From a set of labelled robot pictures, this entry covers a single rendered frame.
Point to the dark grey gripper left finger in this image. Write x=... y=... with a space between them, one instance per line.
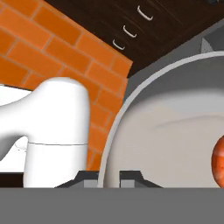
x=84 y=176

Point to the white round bowl grey rim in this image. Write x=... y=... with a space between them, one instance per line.
x=169 y=131

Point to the orange-red round food item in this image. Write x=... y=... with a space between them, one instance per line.
x=218 y=162

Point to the dark wood drawer cabinet run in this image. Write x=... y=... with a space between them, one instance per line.
x=163 y=32

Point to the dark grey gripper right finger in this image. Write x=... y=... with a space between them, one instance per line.
x=132 y=176

